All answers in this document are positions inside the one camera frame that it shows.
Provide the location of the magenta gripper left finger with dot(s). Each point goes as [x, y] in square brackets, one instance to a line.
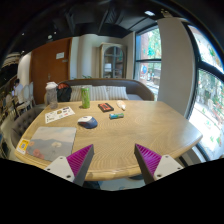
[74, 167]

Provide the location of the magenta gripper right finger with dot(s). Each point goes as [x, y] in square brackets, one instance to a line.
[154, 166]

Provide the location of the painted landscape mouse pad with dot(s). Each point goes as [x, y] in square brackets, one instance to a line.
[48, 143]

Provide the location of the blue and white computer mouse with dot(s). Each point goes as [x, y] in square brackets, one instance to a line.
[88, 122]

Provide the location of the white sticker sheet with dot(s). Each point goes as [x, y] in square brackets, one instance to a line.
[58, 114]

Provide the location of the yellow square sticker card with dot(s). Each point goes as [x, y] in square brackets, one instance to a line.
[22, 146]

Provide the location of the teal small pack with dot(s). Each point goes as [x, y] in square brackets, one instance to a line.
[116, 116]

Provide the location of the black and red small box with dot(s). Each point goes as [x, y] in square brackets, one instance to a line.
[105, 107]

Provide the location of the grey tufted chair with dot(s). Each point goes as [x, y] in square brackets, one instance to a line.
[22, 123]

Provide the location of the cream plastic wrapped item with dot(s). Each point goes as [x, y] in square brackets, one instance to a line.
[121, 104]

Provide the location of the black backpack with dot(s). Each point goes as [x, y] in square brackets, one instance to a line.
[63, 92]

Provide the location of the green tumbler cup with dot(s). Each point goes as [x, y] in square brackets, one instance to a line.
[85, 96]

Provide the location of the striped cushion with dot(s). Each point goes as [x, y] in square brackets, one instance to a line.
[98, 93]

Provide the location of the clear plastic water bottle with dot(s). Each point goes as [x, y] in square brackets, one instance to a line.
[51, 95]

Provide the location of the white chair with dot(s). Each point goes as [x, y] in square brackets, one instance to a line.
[27, 97]

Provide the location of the seated person in white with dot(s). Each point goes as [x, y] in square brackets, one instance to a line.
[17, 87]

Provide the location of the brown wooden door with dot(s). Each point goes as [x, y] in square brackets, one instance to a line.
[49, 63]

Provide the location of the wooden glass-door cabinet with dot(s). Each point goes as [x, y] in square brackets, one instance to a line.
[112, 60]

